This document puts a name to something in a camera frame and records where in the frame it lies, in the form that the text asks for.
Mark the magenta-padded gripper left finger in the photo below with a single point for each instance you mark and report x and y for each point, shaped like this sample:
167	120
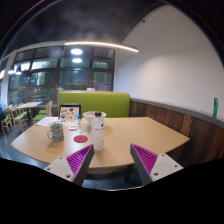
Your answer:
65	166

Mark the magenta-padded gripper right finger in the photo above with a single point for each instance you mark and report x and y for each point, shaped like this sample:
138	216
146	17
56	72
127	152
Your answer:
160	165

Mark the clear black-capped water bottle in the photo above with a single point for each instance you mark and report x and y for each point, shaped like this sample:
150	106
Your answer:
98	133

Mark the flat round red coaster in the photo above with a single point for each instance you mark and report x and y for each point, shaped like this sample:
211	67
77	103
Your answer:
80	139

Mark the speckled ceramic mug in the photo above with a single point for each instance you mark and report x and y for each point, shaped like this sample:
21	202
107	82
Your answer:
57	132

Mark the small white handheld device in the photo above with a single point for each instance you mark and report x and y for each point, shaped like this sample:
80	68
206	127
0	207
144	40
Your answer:
73	127

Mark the white paper sheet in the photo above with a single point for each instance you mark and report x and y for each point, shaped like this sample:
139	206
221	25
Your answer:
46	121

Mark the small blue-capped bottle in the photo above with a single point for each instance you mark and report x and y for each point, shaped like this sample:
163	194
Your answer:
79	119

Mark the sticker-covered laptop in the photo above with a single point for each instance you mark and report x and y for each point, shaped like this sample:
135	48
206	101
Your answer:
69	112

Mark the white bowl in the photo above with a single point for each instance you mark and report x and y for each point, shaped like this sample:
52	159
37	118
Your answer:
87	116

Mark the wooden green-seated chairs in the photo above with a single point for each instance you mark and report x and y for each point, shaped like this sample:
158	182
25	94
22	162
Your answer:
19	117

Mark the green upholstered bench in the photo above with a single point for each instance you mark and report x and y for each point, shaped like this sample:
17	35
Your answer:
93	103

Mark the light wooden dining table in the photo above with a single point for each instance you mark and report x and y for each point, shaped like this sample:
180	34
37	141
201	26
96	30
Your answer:
29	104

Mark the green can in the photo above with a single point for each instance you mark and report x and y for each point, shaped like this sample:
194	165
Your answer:
215	107

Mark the person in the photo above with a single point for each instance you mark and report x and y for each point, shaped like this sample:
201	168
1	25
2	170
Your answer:
2	111

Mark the round pendant lamps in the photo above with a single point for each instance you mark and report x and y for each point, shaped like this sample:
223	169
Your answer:
76	51

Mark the long linear ceiling light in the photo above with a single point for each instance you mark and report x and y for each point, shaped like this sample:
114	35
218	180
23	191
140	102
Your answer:
100	44

